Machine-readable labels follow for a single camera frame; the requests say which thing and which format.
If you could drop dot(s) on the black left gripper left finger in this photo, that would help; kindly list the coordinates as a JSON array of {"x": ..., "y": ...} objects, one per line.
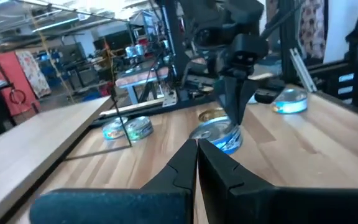
[{"x": 179, "y": 174}]

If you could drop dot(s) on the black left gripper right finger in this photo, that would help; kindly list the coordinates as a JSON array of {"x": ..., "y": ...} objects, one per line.
[{"x": 222, "y": 186}]

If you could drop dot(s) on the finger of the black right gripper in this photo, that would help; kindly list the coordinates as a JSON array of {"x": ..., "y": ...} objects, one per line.
[
  {"x": 228, "y": 96},
  {"x": 247, "y": 93}
]

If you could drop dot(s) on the teal yellowfin tuna can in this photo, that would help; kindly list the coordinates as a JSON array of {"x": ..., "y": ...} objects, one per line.
[
  {"x": 219, "y": 133},
  {"x": 252, "y": 100}
]

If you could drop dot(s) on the green can with gold lid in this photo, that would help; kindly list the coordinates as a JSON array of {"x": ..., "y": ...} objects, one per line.
[{"x": 211, "y": 114}]

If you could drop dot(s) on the blue oval label fish can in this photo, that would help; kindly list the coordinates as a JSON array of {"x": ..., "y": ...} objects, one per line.
[
  {"x": 113, "y": 128},
  {"x": 291, "y": 101},
  {"x": 139, "y": 127}
]

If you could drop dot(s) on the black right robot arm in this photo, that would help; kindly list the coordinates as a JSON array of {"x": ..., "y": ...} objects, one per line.
[{"x": 216, "y": 15}]

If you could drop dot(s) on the wooden shelf with black legs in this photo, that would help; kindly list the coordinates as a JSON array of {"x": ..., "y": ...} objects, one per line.
[{"x": 26, "y": 146}]

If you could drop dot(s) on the black vented control box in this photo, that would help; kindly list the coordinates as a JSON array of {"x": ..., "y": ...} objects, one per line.
[{"x": 332, "y": 90}]

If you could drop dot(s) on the red box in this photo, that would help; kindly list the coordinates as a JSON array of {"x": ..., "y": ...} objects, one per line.
[{"x": 106, "y": 90}]

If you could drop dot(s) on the blue bin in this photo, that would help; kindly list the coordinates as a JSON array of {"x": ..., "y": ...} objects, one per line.
[{"x": 92, "y": 96}]

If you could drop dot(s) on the floral cloth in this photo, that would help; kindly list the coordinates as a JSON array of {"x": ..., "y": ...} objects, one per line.
[{"x": 34, "y": 74}]

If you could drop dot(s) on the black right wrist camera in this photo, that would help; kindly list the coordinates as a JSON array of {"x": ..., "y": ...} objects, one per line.
[{"x": 247, "y": 46}]

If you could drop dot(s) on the silver aluminium bracket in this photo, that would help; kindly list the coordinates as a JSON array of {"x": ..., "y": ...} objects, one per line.
[{"x": 303, "y": 70}]

